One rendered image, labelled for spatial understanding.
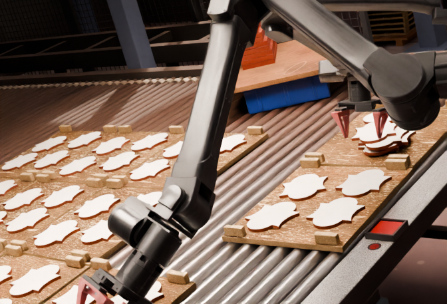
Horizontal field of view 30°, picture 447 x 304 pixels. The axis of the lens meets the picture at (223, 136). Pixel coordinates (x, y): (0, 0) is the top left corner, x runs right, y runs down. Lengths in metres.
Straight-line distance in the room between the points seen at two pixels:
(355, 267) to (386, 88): 0.74
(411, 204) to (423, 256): 1.62
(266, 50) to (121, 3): 1.07
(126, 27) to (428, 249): 1.72
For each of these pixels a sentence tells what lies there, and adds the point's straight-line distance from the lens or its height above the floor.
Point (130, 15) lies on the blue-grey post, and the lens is 4.02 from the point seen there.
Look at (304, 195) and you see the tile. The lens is 2.20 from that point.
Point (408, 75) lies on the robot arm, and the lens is 1.22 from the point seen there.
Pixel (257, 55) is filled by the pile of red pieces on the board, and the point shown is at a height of 1.08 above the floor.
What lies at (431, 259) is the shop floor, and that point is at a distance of 3.69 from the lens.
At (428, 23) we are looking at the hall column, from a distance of 6.50.
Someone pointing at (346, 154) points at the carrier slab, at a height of 0.94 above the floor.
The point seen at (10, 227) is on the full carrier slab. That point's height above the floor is 0.95.
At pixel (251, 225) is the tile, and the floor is 0.95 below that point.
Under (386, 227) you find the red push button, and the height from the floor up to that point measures 0.93.
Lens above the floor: 1.85
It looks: 19 degrees down
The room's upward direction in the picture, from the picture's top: 16 degrees counter-clockwise
